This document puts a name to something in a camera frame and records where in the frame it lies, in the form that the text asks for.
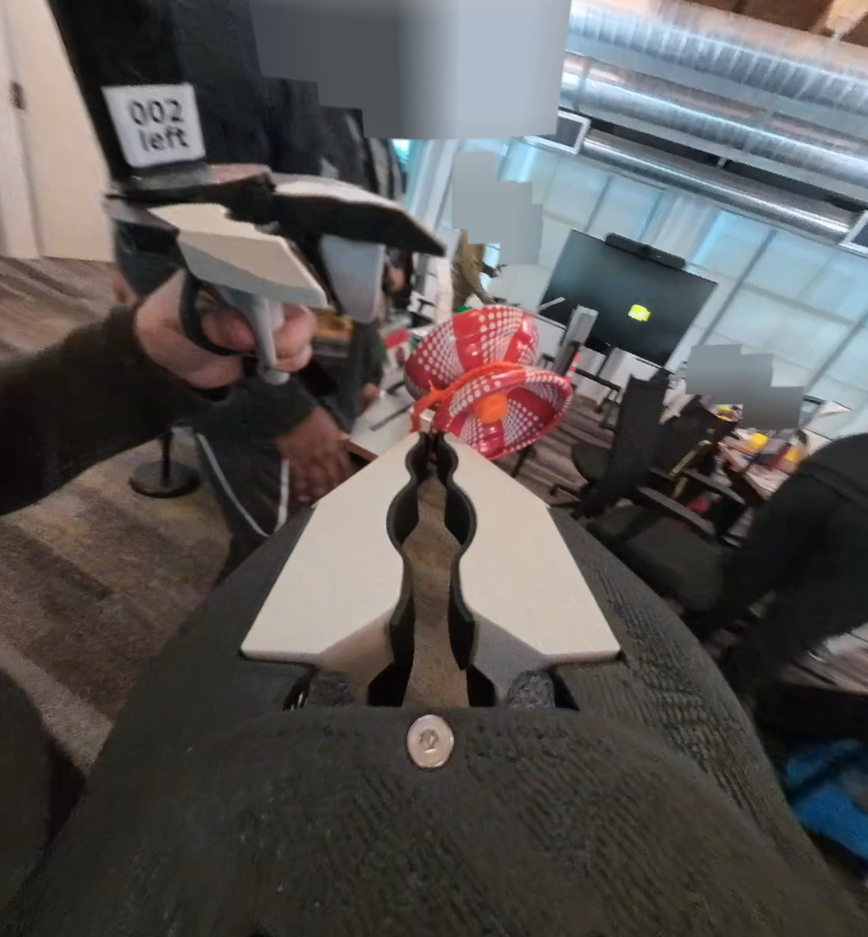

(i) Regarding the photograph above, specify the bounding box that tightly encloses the silver spiral air duct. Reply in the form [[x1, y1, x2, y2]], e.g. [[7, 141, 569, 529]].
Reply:
[[559, 66, 868, 243]]

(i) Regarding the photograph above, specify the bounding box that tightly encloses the person's left hand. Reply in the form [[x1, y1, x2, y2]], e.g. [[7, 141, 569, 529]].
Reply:
[[134, 271, 318, 389]]

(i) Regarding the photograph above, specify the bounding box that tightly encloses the black wall screen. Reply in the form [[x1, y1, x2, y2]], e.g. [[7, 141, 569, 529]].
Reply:
[[540, 230, 719, 367]]

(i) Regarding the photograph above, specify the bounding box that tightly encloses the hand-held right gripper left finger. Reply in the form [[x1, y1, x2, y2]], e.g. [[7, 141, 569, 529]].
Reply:
[[241, 432, 429, 692]]

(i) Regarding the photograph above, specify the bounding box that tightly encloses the person's left forearm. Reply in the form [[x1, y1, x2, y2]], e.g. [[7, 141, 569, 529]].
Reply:
[[0, 308, 222, 528]]

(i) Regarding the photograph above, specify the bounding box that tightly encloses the grey desktop device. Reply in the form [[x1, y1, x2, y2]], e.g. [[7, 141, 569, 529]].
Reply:
[[563, 305, 600, 352]]

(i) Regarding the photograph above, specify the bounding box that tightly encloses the black stool chair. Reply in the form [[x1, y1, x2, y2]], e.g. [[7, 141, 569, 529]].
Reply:
[[130, 454, 203, 499]]

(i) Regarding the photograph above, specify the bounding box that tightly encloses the blue bag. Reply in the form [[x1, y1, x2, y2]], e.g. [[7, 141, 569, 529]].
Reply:
[[783, 740, 868, 865]]

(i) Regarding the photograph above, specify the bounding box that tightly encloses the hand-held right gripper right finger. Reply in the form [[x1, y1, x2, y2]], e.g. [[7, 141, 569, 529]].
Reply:
[[442, 435, 624, 689]]

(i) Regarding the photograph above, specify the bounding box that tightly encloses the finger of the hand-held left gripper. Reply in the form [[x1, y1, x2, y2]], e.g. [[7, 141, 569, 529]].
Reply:
[[270, 176, 405, 228], [149, 203, 329, 311]]

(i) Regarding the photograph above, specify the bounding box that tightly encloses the black office chair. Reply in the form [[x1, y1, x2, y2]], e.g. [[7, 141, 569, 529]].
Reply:
[[515, 374, 727, 565]]

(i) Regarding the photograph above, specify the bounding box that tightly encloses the red white yo-yo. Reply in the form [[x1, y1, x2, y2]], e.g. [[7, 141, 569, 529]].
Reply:
[[406, 305, 575, 461]]

